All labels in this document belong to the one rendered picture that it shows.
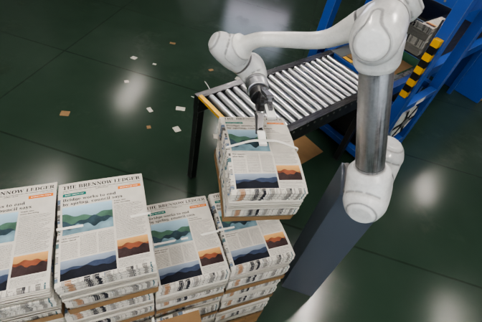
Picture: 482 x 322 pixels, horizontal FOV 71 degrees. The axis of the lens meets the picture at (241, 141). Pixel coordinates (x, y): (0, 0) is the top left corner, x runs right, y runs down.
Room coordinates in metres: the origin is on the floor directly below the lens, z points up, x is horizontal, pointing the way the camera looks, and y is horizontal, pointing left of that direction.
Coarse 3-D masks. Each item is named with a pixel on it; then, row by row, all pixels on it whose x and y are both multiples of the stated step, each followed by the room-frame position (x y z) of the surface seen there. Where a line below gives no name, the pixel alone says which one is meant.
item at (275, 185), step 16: (240, 160) 0.84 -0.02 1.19; (256, 160) 0.86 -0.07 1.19; (272, 160) 0.88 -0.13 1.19; (288, 160) 0.91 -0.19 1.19; (224, 176) 0.83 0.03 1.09; (240, 176) 0.78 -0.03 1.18; (256, 176) 0.79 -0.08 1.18; (272, 176) 0.81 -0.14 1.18; (288, 176) 0.83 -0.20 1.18; (224, 192) 0.80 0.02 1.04; (240, 192) 0.72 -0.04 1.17; (256, 192) 0.73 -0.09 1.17; (272, 192) 0.75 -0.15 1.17; (288, 192) 0.77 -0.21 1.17; (304, 192) 0.79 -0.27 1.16; (224, 208) 0.75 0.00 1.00; (240, 208) 0.73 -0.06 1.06; (256, 208) 0.75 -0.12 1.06; (272, 208) 0.76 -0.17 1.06; (288, 208) 0.78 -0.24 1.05
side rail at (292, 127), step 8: (352, 96) 2.05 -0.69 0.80; (336, 104) 1.91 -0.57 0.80; (344, 104) 1.93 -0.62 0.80; (352, 104) 2.01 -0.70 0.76; (320, 112) 1.78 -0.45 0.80; (328, 112) 1.80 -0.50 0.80; (336, 112) 1.87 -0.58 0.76; (344, 112) 1.96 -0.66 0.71; (296, 120) 1.63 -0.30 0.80; (304, 120) 1.65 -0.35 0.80; (312, 120) 1.67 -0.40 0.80; (320, 120) 1.75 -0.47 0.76; (328, 120) 1.83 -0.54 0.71; (288, 128) 1.54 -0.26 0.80; (296, 128) 1.57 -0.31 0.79; (304, 128) 1.63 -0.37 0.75; (312, 128) 1.71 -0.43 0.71; (296, 136) 1.59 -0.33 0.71
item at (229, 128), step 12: (228, 120) 1.06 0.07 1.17; (240, 120) 1.08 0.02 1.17; (252, 120) 1.10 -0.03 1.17; (264, 120) 1.11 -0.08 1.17; (276, 120) 1.13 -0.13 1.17; (228, 132) 0.98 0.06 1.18; (240, 132) 1.00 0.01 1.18; (252, 132) 1.01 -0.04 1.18; (276, 132) 1.05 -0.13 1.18; (288, 132) 1.07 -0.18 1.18; (216, 156) 1.02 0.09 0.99
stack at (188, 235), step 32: (160, 224) 0.72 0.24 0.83; (192, 224) 0.75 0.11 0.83; (224, 224) 0.79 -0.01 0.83; (256, 224) 0.83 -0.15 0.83; (160, 256) 0.59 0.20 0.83; (192, 256) 0.62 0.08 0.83; (224, 256) 0.65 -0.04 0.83; (256, 256) 0.68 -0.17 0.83; (288, 256) 0.72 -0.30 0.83; (160, 288) 0.47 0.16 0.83; (192, 288) 0.52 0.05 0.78; (256, 288) 0.68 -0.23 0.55; (64, 320) 0.31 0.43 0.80; (96, 320) 0.35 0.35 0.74; (224, 320) 0.62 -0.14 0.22; (256, 320) 0.72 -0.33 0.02
